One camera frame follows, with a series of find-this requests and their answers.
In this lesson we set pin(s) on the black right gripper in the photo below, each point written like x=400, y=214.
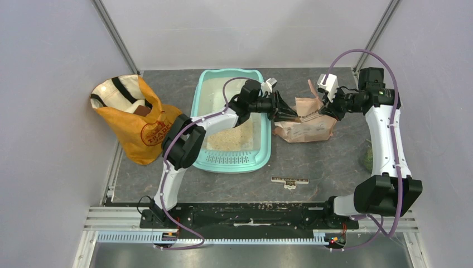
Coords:
x=330, y=108

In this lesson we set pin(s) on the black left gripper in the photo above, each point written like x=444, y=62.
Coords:
x=279, y=105

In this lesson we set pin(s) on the pink cat litter bag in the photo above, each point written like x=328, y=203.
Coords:
x=311, y=126

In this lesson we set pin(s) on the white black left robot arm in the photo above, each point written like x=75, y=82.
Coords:
x=184, y=140

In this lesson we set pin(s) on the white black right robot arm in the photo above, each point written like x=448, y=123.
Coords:
x=391, y=190

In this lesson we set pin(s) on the tan litter pile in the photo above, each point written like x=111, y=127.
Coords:
x=234, y=139

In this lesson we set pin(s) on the teal plastic litter box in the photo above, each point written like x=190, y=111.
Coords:
x=213, y=88

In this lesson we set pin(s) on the green netted melon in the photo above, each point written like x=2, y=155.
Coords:
x=366, y=159

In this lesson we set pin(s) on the orange Trader Joe's bag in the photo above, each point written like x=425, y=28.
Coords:
x=136, y=115

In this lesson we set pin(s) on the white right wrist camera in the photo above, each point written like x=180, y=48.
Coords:
x=328, y=85

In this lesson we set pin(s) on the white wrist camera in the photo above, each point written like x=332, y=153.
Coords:
x=328, y=85
x=268, y=85

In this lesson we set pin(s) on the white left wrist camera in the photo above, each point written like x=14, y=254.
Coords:
x=268, y=85

